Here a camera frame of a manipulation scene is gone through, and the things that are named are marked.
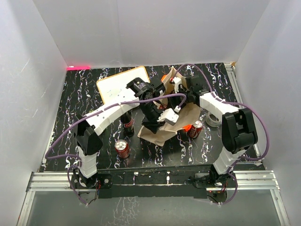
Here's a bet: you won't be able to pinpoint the small whiteboard wooden frame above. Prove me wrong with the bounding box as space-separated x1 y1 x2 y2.
96 66 150 104

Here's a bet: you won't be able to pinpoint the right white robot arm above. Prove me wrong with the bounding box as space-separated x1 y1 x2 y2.
170 76 258 187

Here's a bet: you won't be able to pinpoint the beige canvas bag orange handles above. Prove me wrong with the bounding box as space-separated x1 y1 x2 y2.
137 67 201 146

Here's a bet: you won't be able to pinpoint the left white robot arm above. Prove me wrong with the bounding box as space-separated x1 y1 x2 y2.
72 78 166 188

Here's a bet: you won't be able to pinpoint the dark cola glass bottle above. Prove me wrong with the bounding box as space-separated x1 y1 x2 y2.
120 111 135 137

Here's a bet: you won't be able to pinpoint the red can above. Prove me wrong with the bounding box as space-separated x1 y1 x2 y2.
187 120 203 139
114 139 130 159

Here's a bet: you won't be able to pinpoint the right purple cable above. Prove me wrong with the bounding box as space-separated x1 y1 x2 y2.
174 64 271 205

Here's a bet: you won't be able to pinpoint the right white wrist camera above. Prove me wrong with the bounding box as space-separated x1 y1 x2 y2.
170 76 187 93

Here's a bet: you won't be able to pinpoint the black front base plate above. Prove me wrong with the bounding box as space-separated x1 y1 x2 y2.
70 164 238 200

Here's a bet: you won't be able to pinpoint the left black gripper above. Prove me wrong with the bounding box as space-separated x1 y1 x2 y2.
139 100 166 133

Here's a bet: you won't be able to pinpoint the grey tape roll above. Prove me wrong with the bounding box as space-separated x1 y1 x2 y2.
205 112 222 128

